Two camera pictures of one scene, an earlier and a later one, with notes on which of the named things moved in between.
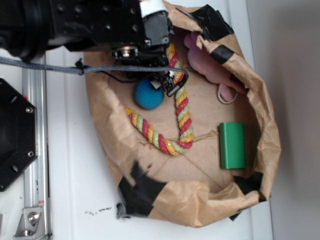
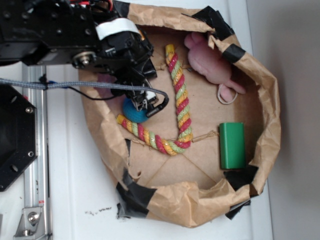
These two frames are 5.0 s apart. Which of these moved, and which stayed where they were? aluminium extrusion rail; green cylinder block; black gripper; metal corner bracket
Moved: black gripper
Stayed: aluminium extrusion rail; metal corner bracket; green cylinder block
